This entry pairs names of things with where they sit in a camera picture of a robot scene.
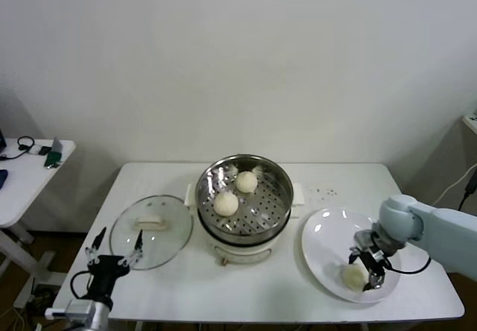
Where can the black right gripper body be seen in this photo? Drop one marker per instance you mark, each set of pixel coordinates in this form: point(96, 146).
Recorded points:
point(372, 262)

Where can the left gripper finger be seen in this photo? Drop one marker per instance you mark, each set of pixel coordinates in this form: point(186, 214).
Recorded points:
point(98, 239)
point(138, 243)

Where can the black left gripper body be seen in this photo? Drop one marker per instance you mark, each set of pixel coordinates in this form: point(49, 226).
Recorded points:
point(104, 273)

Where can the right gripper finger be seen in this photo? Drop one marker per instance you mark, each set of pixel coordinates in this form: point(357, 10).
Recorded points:
point(376, 280)
point(354, 256)

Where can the white steamed baozi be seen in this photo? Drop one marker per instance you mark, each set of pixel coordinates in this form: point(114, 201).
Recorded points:
point(226, 203)
point(352, 277)
point(246, 182)

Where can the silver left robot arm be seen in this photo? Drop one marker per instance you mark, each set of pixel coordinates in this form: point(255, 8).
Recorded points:
point(98, 318)

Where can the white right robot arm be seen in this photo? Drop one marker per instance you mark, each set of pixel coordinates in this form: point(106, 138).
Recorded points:
point(439, 230)

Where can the steel steamer basket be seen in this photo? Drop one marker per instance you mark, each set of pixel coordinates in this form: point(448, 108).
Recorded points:
point(268, 204)

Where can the white round plate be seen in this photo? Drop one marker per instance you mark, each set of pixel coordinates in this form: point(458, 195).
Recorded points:
point(324, 234)

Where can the white side table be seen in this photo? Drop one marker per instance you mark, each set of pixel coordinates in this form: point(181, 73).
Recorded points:
point(22, 197)

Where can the green tool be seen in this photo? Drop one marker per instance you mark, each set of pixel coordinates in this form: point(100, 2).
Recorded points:
point(52, 157)

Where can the white electric cooker pot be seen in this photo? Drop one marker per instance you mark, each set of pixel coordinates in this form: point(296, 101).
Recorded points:
point(242, 251)

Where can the small black device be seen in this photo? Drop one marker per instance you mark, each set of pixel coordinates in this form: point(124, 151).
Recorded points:
point(44, 150)

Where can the blue flat object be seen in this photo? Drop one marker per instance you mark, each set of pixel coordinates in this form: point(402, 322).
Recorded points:
point(3, 178)

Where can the dark laptop edge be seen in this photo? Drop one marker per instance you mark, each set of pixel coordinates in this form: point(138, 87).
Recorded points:
point(2, 139)

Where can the white cabinet edge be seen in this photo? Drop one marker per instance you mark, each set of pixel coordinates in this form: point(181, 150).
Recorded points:
point(471, 122)

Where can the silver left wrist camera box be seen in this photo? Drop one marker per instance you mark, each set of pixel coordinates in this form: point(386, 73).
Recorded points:
point(80, 308)

